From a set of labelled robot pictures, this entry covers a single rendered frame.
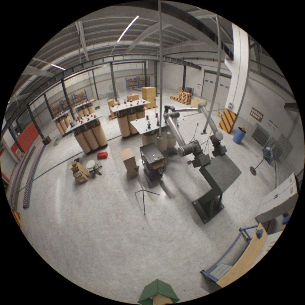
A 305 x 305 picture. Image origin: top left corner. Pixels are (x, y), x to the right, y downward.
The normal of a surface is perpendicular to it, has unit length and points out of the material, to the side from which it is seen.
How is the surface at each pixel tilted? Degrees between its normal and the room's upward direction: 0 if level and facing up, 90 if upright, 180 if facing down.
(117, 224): 0
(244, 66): 90
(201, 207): 0
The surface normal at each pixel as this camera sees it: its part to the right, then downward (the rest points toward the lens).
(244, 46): -0.86, 0.38
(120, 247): -0.02, -0.69
